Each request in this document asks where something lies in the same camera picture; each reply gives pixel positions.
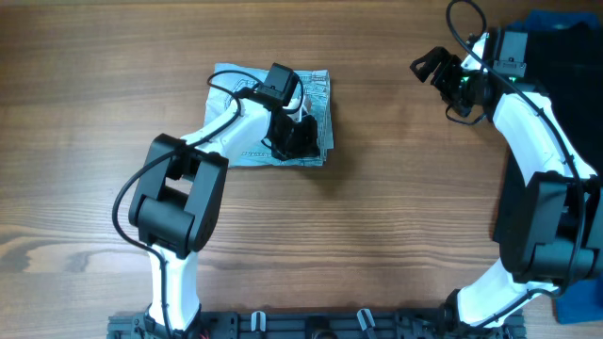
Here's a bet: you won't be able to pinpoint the light blue denim shorts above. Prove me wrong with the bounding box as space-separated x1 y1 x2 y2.
204 63 334 167

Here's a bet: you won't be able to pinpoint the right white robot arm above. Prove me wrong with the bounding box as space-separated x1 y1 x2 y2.
410 24 602 331

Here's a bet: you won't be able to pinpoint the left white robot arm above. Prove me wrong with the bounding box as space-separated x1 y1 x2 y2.
114 64 320 338

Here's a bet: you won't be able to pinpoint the black folded garment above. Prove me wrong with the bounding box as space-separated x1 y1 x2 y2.
494 23 602 249

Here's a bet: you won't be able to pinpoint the blue folded garment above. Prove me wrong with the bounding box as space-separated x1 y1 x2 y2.
507 9 602 325

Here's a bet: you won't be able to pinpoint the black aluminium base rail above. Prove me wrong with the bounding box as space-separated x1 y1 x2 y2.
106 308 527 339

